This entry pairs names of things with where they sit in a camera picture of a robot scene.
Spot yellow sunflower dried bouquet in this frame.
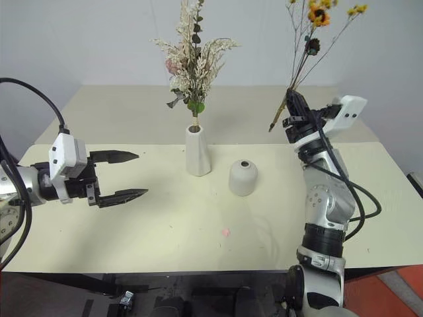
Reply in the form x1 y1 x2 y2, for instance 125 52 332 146
268 0 369 133

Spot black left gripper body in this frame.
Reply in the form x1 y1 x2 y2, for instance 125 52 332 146
61 160 100 207

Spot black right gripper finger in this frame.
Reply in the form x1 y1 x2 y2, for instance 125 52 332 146
285 88 298 118
291 90 313 119

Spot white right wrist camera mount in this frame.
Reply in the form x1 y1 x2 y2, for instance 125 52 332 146
321 94 368 138

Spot tall white vase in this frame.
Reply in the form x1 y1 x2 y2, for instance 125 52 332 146
184 124 213 178

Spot white pink dried bouquet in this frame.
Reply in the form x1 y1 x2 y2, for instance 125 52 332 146
149 0 241 129

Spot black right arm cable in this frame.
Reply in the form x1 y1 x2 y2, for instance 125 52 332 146
307 108 383 240

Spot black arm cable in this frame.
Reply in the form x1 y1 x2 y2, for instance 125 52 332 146
307 108 383 240
0 77 71 265

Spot short round white vase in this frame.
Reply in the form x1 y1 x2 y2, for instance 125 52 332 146
228 158 260 197

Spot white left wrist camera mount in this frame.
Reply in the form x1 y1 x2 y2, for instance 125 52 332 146
48 132 89 204

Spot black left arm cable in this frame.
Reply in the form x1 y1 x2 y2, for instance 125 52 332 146
0 77 71 265

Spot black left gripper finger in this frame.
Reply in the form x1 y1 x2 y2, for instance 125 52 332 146
96 188 149 209
87 149 140 166

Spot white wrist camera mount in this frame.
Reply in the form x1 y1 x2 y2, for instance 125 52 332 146
321 94 368 138
48 132 89 204

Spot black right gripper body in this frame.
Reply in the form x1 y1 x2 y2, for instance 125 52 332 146
282 104 342 145

